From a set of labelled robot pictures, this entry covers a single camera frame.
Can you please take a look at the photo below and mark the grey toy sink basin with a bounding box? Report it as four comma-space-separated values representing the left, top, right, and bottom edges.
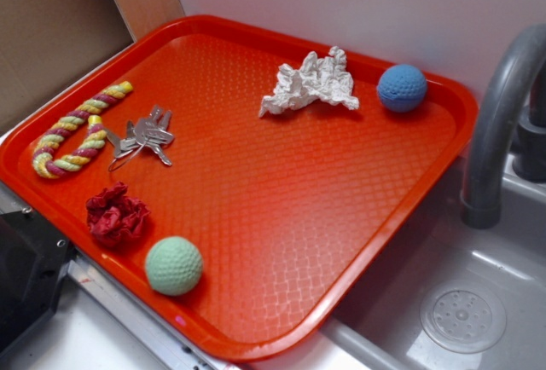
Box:
322, 163, 545, 369

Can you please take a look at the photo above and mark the green dimpled ball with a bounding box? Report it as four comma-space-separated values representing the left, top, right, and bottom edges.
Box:
145, 236, 204, 297

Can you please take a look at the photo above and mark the blue dimpled ball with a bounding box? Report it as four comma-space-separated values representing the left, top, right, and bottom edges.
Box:
376, 64, 427, 113

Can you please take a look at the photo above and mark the grey sink faucet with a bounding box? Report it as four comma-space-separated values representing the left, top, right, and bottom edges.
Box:
461, 24, 545, 228

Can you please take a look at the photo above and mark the orange plastic tray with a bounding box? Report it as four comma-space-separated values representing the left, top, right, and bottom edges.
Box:
1, 16, 478, 362

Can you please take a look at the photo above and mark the black robot mount block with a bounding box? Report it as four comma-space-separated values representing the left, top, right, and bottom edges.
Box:
1, 207, 74, 356

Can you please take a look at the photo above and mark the crumpled white paper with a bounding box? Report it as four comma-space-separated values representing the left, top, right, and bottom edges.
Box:
258, 46, 360, 118

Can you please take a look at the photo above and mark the multicolour twisted rope toy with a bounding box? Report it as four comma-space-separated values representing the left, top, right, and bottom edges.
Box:
32, 81, 133, 179

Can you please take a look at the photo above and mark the brown cardboard panel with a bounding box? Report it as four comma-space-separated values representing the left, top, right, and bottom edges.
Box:
1, 0, 184, 132

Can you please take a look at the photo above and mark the crumpled red paper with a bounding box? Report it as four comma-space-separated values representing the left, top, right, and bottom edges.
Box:
85, 182, 150, 247

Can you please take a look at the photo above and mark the silver key bunch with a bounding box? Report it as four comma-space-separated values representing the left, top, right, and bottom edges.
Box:
106, 105, 175, 172

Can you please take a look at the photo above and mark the dark faucet handle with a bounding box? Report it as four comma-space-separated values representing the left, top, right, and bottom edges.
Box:
513, 70, 545, 182

